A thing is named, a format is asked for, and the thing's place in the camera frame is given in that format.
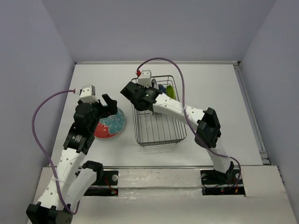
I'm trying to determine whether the dark blue leaf dish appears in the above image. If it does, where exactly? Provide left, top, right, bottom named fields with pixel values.
left=158, top=84, right=166, bottom=94

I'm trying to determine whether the red and teal plate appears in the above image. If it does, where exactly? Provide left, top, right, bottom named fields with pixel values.
left=94, top=107, right=126, bottom=140

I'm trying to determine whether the lime green plate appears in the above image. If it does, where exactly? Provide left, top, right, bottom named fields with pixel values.
left=165, top=85, right=176, bottom=100

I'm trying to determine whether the white plate green rim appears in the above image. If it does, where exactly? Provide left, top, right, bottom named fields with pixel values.
left=151, top=78, right=159, bottom=89

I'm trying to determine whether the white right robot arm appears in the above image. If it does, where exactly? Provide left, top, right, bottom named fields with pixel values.
left=121, top=81, right=234, bottom=183

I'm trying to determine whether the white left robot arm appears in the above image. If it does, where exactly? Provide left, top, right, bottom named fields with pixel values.
left=26, top=95, right=117, bottom=224

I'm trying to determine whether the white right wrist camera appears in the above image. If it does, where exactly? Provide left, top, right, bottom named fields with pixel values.
left=137, top=70, right=152, bottom=87

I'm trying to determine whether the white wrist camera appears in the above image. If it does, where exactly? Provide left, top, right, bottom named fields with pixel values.
left=79, top=85, right=98, bottom=104
left=137, top=70, right=152, bottom=87

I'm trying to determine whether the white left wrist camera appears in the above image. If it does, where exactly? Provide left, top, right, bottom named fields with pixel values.
left=79, top=85, right=98, bottom=104

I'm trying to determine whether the grey wire dish rack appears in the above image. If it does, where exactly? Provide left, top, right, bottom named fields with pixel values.
left=130, top=75, right=187, bottom=147

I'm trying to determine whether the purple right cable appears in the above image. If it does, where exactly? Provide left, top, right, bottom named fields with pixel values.
left=135, top=57, right=242, bottom=189

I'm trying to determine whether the purple cable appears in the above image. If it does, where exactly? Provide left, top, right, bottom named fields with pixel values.
left=135, top=57, right=242, bottom=189
left=32, top=88, right=81, bottom=215

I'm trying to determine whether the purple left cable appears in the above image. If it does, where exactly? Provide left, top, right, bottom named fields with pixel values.
left=32, top=88, right=81, bottom=215

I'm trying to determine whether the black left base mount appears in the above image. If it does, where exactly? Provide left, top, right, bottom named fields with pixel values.
left=84, top=170, right=119, bottom=196

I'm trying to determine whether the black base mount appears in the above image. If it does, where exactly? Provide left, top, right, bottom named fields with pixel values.
left=200, top=169, right=245, bottom=196
left=84, top=170, right=119, bottom=196

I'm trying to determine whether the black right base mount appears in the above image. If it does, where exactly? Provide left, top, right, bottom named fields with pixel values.
left=200, top=169, right=245, bottom=196

